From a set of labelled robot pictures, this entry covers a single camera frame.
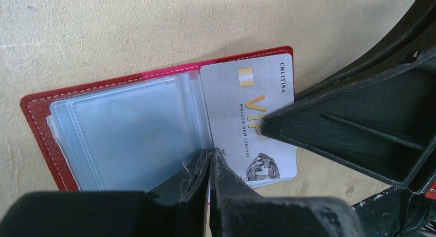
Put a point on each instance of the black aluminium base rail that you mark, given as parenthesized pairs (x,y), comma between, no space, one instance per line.
(396,212)

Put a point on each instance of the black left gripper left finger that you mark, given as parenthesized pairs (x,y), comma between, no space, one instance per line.
(174,208)

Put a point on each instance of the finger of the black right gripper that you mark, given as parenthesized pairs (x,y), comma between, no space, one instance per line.
(414,22)
(385,130)

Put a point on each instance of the red leather card holder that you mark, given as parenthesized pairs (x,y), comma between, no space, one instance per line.
(127,133)

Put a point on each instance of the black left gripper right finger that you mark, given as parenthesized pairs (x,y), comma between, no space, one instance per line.
(237,210)

